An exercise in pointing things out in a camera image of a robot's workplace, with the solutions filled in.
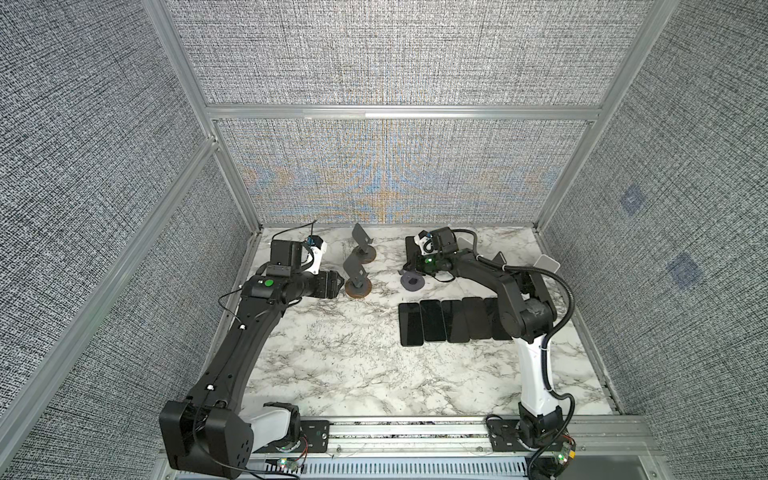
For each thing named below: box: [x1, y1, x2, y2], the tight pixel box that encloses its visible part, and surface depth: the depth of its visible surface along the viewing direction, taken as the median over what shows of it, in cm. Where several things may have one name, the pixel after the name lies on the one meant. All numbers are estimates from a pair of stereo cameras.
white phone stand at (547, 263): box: [533, 254, 561, 273], surface depth 97 cm
